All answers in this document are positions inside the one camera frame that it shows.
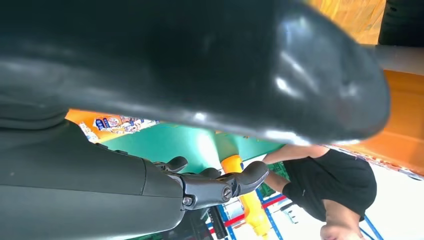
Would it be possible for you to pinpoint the green plastic crate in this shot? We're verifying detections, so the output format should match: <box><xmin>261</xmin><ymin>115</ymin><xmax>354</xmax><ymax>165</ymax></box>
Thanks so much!
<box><xmin>257</xmin><ymin>161</ymin><xmax>286</xmax><ymax>198</ymax></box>

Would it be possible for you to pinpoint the person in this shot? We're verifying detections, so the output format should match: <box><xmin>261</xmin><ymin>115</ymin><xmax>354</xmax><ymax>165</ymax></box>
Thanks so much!
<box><xmin>261</xmin><ymin>144</ymin><xmax>379</xmax><ymax>240</ymax></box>

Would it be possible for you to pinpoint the blue rack frame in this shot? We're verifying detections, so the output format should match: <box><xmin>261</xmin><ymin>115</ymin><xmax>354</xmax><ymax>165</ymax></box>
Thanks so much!
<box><xmin>205</xmin><ymin>188</ymin><xmax>287</xmax><ymax>240</ymax></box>

